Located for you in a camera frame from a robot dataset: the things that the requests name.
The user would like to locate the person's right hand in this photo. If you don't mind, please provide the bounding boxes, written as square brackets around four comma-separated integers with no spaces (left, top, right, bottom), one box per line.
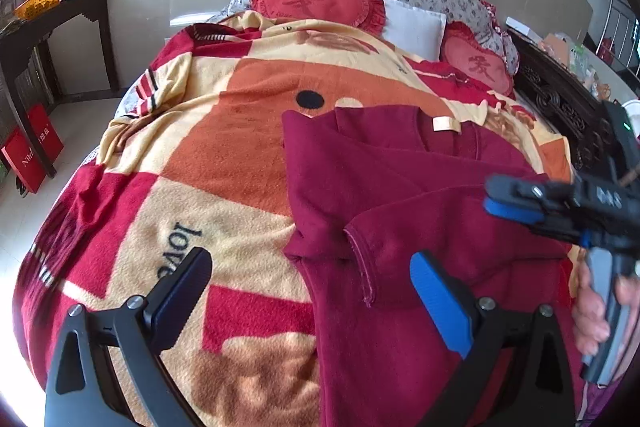
[571,257,640,356]

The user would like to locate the red gift bag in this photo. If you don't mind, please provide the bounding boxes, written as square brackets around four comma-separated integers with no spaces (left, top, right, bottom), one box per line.
[0,127,48,194]
[27,103,65,168]

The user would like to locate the white flat box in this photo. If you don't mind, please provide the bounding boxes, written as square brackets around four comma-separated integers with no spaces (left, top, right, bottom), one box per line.
[505,17,539,36]

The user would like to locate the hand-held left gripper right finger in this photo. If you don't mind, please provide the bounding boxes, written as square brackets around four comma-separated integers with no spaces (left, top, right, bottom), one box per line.
[409,251,577,427]

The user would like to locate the dark wooden side table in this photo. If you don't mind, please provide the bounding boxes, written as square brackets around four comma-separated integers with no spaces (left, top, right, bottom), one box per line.
[0,0,121,180]

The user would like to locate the pile of plastic bags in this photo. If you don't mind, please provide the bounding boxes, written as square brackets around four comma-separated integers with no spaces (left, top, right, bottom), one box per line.
[540,32,617,102]

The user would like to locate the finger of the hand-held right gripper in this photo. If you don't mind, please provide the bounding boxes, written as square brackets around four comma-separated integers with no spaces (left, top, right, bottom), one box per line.
[531,213,599,251]
[483,173,577,228]

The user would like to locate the metal stair railing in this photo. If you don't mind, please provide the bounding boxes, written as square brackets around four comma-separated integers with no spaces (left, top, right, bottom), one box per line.
[600,0,640,72]

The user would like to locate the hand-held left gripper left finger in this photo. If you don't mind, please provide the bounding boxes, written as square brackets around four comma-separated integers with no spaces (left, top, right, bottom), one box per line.
[44,247,213,427]

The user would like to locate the yellow plastic basket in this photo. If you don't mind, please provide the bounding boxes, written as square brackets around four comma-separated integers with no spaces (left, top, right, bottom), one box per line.
[13,0,66,20]

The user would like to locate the floral bed sheet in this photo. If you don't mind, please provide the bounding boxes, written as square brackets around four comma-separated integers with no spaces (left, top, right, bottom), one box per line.
[112,82,151,118]

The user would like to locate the maroon shirt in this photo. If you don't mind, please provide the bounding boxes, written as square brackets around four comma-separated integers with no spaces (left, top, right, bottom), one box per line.
[281,106,588,427]

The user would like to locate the printed fleece blanket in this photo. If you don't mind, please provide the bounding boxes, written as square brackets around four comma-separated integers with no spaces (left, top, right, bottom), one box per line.
[12,12,588,427]

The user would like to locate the small red heart pillow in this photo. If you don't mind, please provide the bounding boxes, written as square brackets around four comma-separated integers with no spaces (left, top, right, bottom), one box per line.
[442,22,517,98]

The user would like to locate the white pillow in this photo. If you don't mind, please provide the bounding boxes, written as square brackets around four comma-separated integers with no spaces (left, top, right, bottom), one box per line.
[377,0,447,60]

